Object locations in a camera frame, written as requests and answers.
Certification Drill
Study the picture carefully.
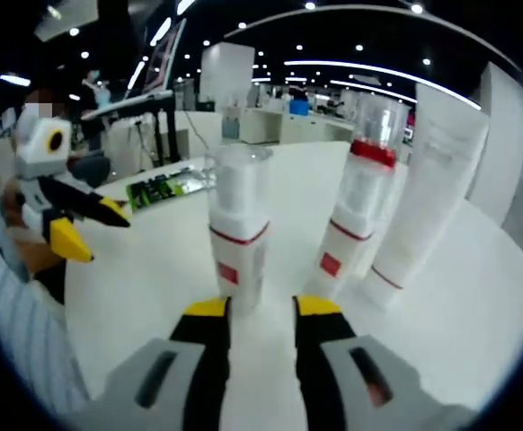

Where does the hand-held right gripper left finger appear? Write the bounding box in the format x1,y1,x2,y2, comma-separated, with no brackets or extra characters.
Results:
79,295,234,431

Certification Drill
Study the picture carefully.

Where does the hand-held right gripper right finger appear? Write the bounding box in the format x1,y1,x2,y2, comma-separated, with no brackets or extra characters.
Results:
291,295,474,431

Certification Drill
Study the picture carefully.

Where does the white skincare spray bottle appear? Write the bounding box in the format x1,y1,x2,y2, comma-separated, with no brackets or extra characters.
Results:
205,144,274,315
315,163,398,295

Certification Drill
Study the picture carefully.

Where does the white skincare tube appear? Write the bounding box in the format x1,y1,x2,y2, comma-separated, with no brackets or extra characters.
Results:
368,83,491,311

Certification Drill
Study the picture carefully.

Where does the green snack packet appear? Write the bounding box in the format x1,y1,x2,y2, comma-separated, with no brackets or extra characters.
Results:
125,168,217,211

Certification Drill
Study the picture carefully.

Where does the person in checked shirt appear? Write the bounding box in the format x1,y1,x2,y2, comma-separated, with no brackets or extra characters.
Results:
0,210,90,418

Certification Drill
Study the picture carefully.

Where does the white desk with black legs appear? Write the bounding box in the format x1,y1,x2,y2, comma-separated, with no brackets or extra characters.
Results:
80,89,180,165

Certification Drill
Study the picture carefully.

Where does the ceiling air conditioner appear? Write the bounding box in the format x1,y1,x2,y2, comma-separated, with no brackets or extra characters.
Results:
34,0,99,42

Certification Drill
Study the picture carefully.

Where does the tilted computer monitor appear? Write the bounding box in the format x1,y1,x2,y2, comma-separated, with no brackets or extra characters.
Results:
144,17,186,98

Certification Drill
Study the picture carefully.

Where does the white office counter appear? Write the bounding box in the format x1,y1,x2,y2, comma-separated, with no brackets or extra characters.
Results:
241,107,352,145

